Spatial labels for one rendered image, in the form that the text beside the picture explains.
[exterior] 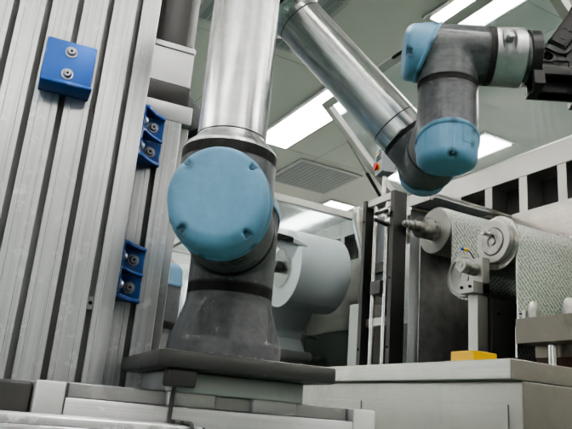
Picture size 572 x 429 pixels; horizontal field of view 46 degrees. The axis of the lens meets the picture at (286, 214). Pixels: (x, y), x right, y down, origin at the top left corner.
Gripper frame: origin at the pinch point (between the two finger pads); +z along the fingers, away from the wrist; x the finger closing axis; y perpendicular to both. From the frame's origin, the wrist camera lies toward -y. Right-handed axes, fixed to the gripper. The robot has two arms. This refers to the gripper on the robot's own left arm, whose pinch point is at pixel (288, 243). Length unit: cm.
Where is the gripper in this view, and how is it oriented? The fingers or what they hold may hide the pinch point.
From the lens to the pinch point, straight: 192.4
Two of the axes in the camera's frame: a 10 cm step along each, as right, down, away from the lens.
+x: 7.5, 0.0, -6.7
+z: 6.4, 2.7, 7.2
